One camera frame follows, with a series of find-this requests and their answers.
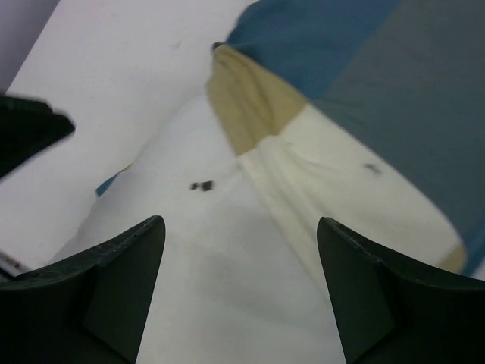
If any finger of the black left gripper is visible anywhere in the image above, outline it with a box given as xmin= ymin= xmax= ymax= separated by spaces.
xmin=1 ymin=96 xmax=75 ymax=177

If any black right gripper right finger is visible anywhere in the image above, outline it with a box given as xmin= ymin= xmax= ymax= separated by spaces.
xmin=317 ymin=218 xmax=484 ymax=363

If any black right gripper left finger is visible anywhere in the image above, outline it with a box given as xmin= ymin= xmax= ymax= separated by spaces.
xmin=1 ymin=216 xmax=166 ymax=363

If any white pillow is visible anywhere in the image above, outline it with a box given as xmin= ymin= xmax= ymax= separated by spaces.
xmin=58 ymin=96 xmax=344 ymax=363

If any blue beige white patchwork pillowcase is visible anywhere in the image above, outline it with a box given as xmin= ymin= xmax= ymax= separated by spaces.
xmin=203 ymin=1 xmax=484 ymax=283

